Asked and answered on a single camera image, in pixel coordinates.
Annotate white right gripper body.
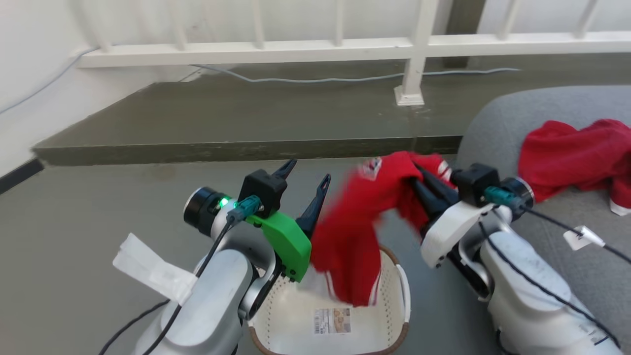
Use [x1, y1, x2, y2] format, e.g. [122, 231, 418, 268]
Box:
[421, 201, 494, 270]

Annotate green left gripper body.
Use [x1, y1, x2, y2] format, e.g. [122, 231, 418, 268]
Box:
[248, 211, 313, 283]

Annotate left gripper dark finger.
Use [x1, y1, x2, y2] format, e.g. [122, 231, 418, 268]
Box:
[272, 158, 298, 181]
[295, 173, 332, 240]

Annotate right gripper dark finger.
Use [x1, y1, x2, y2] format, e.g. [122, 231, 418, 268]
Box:
[413, 179, 446, 233]
[413, 163, 459, 206]

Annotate red white-striped shorts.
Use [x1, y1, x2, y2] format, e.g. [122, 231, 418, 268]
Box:
[310, 151, 457, 308]

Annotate red numbered jersey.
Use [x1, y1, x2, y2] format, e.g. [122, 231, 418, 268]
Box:
[518, 118, 631, 217]

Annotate beige perforated laundry basket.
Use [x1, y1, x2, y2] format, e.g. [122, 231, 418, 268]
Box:
[248, 245, 411, 355]

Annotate printed label sticker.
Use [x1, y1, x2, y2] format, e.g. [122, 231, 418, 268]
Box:
[314, 307, 352, 335]

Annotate grey fabric sofa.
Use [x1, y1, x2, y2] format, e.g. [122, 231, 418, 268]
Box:
[456, 86, 631, 355]

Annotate white metal railing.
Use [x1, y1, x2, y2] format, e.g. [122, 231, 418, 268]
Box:
[73, 0, 631, 107]

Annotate white paper tag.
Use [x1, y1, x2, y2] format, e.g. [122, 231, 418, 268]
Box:
[112, 233, 198, 306]

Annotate black left camera cable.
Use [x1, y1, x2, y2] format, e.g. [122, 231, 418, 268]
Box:
[142, 195, 262, 355]

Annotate black camera cable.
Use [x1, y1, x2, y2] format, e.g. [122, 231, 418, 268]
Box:
[142, 195, 262, 355]
[484, 186, 631, 264]

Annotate grey floor cable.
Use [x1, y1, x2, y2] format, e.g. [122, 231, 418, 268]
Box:
[189, 64, 522, 85]

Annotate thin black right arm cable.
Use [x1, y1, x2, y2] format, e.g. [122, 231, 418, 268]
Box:
[479, 222, 621, 348]

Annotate black right camera cable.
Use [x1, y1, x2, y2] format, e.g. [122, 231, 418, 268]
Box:
[484, 186, 631, 264]

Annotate small white cable tag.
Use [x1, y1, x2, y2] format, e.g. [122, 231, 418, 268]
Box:
[563, 225, 606, 251]

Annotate grey wall cable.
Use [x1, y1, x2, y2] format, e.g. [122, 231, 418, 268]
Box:
[0, 46, 100, 114]

